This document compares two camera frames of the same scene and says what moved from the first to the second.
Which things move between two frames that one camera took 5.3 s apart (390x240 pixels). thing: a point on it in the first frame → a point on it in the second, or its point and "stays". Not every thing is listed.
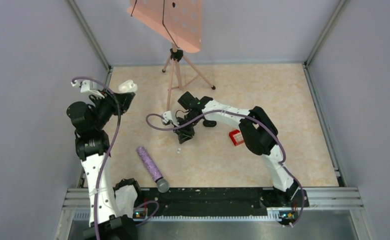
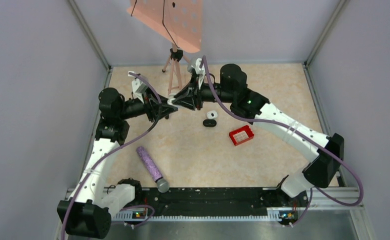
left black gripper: (109, 99) → (152, 107)
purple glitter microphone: (162, 184) stays
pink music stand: (179, 21) stays
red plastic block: (236, 137) stays
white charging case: (128, 86) → (169, 101)
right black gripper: (183, 134) → (188, 99)
